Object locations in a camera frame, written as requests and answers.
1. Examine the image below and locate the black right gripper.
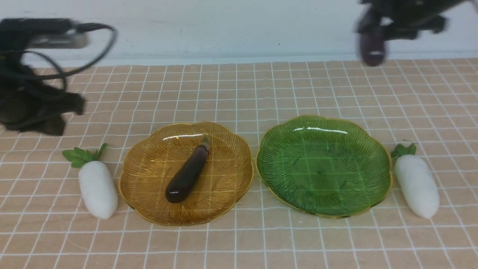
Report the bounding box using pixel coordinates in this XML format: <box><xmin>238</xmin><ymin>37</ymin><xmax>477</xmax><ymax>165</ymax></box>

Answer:
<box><xmin>356</xmin><ymin>0</ymin><xmax>464</xmax><ymax>41</ymax></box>

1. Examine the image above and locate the purple eggplant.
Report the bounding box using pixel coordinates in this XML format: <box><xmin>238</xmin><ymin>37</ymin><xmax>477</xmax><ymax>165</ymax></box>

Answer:
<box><xmin>358</xmin><ymin>28</ymin><xmax>386</xmax><ymax>67</ymax></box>
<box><xmin>165</xmin><ymin>136</ymin><xmax>210</xmax><ymax>203</ymax></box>

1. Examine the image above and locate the white radish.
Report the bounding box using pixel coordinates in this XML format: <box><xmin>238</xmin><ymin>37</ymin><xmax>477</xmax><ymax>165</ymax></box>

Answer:
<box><xmin>391</xmin><ymin>143</ymin><xmax>440</xmax><ymax>219</ymax></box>
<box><xmin>62</xmin><ymin>143</ymin><xmax>118</xmax><ymax>219</ymax></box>

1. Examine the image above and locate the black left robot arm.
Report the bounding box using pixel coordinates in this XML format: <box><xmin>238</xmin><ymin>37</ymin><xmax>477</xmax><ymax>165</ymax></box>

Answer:
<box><xmin>0</xmin><ymin>18</ymin><xmax>86</xmax><ymax>136</ymax></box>

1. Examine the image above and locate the checkered beige tablecloth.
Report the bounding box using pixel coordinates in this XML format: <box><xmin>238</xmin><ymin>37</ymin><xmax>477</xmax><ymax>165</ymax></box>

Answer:
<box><xmin>0</xmin><ymin>58</ymin><xmax>478</xmax><ymax>269</ymax></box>

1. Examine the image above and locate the green glass plate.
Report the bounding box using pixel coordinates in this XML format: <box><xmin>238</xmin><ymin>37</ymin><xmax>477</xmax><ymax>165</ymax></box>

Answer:
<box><xmin>256</xmin><ymin>115</ymin><xmax>393</xmax><ymax>218</ymax></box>

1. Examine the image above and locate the amber glass plate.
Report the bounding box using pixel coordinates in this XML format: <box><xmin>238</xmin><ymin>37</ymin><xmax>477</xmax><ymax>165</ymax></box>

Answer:
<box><xmin>118</xmin><ymin>121</ymin><xmax>254</xmax><ymax>227</ymax></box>

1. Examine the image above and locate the black cable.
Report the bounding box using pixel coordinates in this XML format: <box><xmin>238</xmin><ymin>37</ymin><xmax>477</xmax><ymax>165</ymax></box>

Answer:
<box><xmin>22</xmin><ymin>22</ymin><xmax>118</xmax><ymax>81</ymax></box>

